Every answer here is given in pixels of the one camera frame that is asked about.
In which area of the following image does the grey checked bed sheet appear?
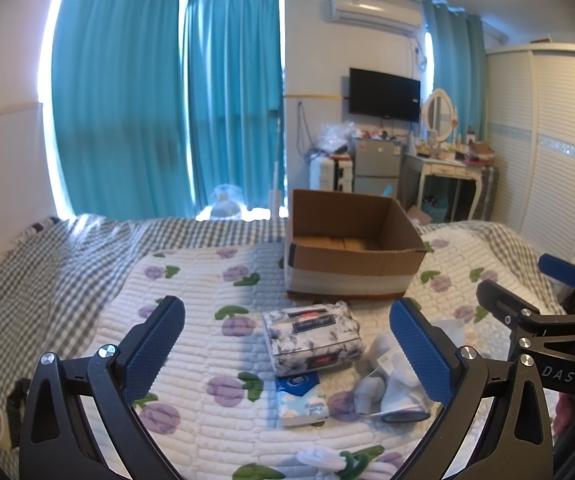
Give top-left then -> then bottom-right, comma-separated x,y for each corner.
0,213 -> 569,480

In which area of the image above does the white suitcase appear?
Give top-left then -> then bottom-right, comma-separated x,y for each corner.
309,154 -> 353,193

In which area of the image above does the white quilted floral blanket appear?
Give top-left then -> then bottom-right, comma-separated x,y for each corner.
79,231 -> 564,480

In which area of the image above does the white sock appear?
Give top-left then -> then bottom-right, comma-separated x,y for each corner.
353,333 -> 433,424

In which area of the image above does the small teal curtain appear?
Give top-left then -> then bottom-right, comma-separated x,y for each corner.
423,0 -> 487,141

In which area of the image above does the white dressing table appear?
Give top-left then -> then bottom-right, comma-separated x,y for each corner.
397,155 -> 483,220

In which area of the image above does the large teal curtain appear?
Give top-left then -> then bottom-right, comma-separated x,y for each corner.
40,0 -> 284,220

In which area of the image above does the white louvered wardrobe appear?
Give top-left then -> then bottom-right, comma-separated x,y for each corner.
486,44 -> 575,259

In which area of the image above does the white air conditioner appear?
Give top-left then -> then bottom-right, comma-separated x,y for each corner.
329,0 -> 423,37

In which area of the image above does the clear plastic bag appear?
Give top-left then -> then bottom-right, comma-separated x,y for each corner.
210,184 -> 243,220

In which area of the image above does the blue tissue packet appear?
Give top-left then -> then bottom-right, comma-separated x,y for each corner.
276,372 -> 330,428

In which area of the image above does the silver mini fridge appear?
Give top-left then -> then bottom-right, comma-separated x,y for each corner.
353,139 -> 401,198

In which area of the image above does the white oval vanity mirror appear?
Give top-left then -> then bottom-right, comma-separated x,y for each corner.
422,88 -> 458,148

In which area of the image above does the brown cardboard box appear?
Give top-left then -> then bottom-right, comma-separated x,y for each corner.
283,190 -> 427,300

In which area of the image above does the black wall television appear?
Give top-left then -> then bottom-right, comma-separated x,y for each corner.
348,68 -> 421,124

